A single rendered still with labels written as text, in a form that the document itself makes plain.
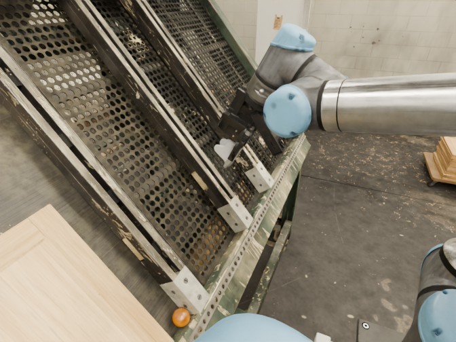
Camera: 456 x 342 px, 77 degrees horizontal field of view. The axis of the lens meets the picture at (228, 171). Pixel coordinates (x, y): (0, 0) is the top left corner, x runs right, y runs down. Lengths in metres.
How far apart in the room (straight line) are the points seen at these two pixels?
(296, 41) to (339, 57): 4.99
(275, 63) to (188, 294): 0.64
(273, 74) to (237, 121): 0.13
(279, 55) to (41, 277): 0.68
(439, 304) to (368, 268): 1.81
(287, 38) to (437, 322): 0.53
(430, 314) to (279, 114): 0.40
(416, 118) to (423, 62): 5.25
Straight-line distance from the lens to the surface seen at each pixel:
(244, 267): 1.10
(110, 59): 1.13
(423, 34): 5.58
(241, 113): 0.66
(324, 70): 0.57
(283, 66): 0.58
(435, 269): 0.71
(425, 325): 0.61
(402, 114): 0.41
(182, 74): 1.31
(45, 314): 0.78
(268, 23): 4.23
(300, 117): 0.43
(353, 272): 2.35
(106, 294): 0.82
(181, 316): 0.90
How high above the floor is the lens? 1.70
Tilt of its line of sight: 32 degrees down
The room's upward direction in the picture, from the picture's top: straight up
